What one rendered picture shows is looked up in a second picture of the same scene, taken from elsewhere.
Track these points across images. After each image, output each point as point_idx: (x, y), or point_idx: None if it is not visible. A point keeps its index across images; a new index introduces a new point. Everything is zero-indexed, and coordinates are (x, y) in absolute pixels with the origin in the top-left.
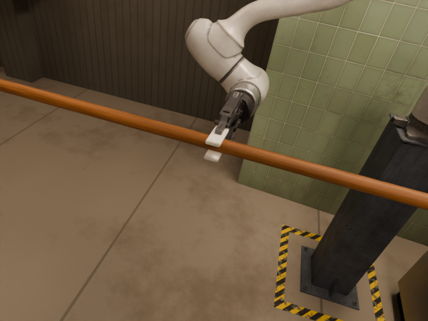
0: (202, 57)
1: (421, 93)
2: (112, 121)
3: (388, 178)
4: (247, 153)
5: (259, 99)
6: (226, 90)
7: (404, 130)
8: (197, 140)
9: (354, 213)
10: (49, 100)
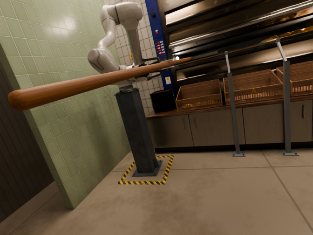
0: (110, 62)
1: None
2: (155, 68)
3: (136, 106)
4: (172, 61)
5: None
6: None
7: (125, 91)
8: (167, 63)
9: (139, 128)
10: (138, 69)
